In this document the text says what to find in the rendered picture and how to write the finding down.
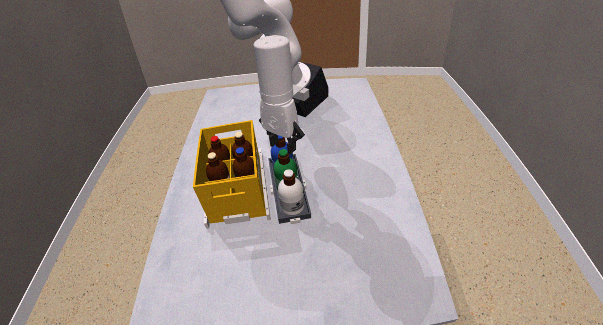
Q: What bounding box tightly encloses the green bottle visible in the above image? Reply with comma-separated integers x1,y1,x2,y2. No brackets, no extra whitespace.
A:
273,149,298,190

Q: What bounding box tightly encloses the white bottle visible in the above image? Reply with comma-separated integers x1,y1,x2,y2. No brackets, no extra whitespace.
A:
278,170,304,215

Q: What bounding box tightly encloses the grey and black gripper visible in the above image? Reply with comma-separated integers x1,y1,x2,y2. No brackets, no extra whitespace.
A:
259,98,305,154

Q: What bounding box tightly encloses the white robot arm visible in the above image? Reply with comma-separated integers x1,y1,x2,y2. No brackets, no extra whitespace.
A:
220,0,311,104

